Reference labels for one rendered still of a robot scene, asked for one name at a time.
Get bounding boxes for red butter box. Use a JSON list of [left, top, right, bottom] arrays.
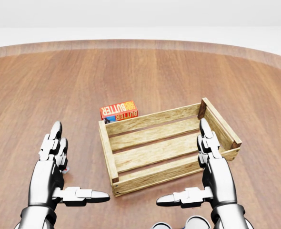
[[100, 100, 139, 125]]

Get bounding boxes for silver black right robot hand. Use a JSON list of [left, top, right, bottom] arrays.
[[156, 118, 238, 210]]

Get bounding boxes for wooden slat tray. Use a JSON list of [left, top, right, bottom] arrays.
[[98, 97, 243, 198]]

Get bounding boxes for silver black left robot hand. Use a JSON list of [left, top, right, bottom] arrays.
[[27, 121, 110, 211]]

